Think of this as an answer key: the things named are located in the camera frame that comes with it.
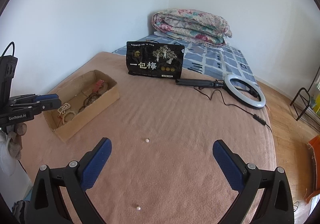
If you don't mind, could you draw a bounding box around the white pearl necklace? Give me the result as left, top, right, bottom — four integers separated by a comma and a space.
57, 102, 72, 116

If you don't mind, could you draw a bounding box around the cream bead bracelet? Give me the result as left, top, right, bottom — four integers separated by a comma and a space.
61, 110, 77, 124

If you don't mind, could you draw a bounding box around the brown strap wristwatch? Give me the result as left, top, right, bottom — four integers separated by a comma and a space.
92, 79, 108, 94

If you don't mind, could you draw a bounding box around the left hand white glove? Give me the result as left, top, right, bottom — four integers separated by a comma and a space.
1, 123, 27, 177

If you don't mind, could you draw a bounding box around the open cardboard box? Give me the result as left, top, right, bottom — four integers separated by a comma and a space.
44, 69, 120, 142

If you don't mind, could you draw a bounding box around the orange bag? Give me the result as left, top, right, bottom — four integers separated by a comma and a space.
305, 135, 320, 203

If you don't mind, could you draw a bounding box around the black clothes rack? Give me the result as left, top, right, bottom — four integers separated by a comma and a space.
290, 67, 319, 132

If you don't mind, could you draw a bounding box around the black snack bag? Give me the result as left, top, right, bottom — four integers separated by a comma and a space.
126, 41, 185, 79

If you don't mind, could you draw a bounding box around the blue checkered bed sheet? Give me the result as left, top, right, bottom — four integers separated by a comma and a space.
111, 33, 258, 84

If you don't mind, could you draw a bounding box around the folded floral quilt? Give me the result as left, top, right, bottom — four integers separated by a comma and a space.
151, 8, 233, 47

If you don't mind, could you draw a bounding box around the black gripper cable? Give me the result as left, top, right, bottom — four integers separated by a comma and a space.
1, 41, 16, 58

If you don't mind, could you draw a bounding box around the black ring light cable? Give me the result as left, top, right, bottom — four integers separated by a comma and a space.
194, 87, 272, 132

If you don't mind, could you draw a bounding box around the white ring light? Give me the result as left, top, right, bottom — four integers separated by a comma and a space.
176, 74, 266, 110

